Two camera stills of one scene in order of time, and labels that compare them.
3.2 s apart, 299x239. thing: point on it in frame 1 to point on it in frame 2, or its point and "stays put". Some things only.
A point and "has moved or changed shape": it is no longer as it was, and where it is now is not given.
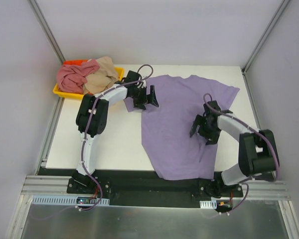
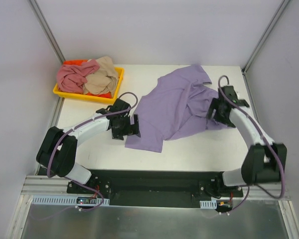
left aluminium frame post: x=37 y=12 stays put
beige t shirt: x=101 y=79 stays put
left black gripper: x=144 y=97 to x=129 y=127
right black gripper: x=202 y=126 to x=215 y=112
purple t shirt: x=166 y=129 has moved or changed shape
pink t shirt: x=71 y=78 stays put
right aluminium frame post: x=243 y=70 stays put
